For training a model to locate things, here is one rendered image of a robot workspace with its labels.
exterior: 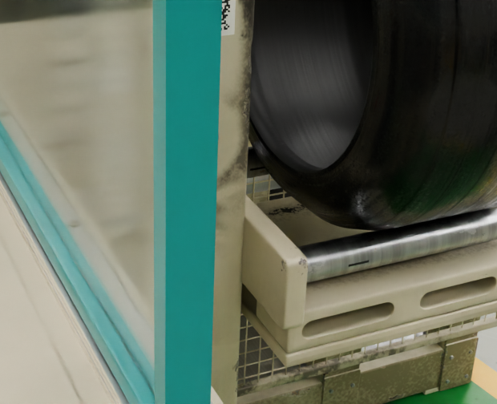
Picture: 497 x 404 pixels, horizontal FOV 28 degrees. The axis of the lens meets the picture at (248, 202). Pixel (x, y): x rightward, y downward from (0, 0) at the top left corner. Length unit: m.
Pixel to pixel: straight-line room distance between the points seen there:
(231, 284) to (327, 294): 0.12
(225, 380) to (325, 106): 0.44
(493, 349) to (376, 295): 1.48
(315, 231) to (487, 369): 1.22
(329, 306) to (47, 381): 0.80
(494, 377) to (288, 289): 1.50
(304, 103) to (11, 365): 1.09
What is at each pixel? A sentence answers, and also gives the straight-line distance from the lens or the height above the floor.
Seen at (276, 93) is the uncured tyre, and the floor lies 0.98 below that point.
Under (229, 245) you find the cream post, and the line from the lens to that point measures 1.23.
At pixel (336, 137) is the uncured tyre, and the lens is 1.49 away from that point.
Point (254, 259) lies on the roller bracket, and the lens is 1.22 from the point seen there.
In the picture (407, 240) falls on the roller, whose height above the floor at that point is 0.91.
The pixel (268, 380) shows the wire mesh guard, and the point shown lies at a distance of 1.98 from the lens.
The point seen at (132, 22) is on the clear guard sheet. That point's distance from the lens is 0.35.
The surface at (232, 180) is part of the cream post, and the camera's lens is 1.19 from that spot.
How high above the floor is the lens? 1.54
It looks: 28 degrees down
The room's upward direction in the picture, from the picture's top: 3 degrees clockwise
